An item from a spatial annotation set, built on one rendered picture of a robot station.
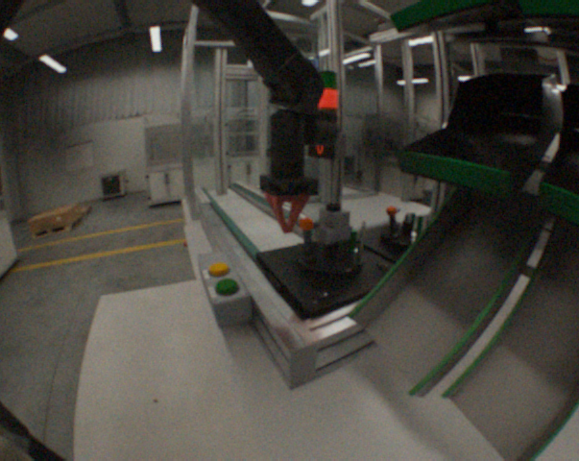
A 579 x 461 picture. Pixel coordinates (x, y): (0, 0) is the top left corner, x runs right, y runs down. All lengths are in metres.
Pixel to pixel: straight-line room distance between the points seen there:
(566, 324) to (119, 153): 8.68
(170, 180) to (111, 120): 3.94
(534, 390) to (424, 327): 0.16
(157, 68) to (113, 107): 1.87
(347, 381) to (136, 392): 0.36
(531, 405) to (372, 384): 0.27
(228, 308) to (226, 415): 0.19
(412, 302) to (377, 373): 0.18
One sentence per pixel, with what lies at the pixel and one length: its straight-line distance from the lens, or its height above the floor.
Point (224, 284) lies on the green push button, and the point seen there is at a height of 0.97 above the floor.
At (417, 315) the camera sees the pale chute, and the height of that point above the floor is 1.03.
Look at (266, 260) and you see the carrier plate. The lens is 0.52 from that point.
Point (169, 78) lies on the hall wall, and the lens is 8.68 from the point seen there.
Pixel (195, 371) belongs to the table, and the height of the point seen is 0.86.
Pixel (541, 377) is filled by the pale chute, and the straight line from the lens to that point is 0.29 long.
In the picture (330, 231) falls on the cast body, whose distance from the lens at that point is 0.46.
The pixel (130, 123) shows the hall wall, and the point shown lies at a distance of 8.52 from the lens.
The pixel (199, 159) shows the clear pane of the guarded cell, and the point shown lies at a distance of 1.70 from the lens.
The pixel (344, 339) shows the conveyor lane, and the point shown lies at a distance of 0.40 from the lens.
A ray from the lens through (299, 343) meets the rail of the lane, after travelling 0.35.
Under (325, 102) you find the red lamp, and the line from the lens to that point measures 0.67.
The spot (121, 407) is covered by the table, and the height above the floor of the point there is 0.86.
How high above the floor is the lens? 1.21
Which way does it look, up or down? 20 degrees down
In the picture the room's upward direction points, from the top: straight up
